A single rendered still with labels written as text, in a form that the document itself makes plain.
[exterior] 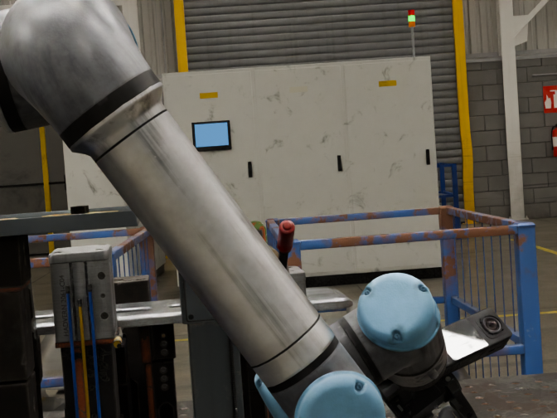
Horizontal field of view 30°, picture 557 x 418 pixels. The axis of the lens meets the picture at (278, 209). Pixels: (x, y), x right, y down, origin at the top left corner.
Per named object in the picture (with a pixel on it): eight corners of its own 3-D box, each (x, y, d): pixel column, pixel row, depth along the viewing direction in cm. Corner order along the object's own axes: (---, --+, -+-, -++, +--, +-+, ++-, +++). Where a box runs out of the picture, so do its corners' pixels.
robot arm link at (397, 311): (333, 297, 101) (407, 251, 101) (351, 336, 110) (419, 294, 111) (375, 362, 97) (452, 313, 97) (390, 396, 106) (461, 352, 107)
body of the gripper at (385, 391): (370, 391, 124) (355, 358, 114) (427, 347, 125) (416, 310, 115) (410, 440, 120) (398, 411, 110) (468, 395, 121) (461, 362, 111)
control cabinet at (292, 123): (178, 298, 927) (157, 21, 914) (181, 290, 981) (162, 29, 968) (444, 278, 938) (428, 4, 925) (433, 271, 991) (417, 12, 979)
